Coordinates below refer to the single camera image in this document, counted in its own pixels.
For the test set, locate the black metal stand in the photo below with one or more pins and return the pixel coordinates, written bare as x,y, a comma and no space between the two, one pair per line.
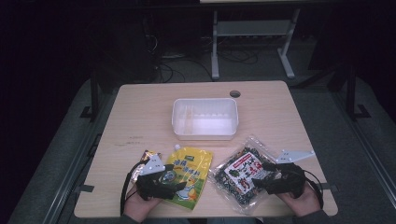
351,93
94,93

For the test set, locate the clear packet of dark seaweed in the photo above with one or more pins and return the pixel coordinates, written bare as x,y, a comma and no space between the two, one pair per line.
238,175

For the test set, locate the white metal desk frame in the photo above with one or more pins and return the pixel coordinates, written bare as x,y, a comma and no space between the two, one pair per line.
249,28

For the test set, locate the small gold foil packet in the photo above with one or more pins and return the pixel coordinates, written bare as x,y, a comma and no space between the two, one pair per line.
148,154

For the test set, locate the grey tape strip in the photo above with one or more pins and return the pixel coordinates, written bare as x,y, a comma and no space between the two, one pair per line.
330,187
84,188

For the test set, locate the white plastic container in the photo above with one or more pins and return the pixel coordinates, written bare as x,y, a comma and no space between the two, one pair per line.
205,124

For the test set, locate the yellow spout pouch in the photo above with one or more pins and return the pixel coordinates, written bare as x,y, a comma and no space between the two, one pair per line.
193,164

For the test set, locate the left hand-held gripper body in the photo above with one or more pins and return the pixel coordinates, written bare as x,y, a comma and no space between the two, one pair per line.
152,185

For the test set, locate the person's right hand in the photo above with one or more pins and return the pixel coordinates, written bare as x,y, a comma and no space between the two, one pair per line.
303,202

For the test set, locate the person's left hand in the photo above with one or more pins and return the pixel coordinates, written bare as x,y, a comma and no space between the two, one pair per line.
138,207

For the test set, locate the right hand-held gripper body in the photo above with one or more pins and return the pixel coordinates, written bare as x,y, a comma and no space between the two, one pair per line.
288,180

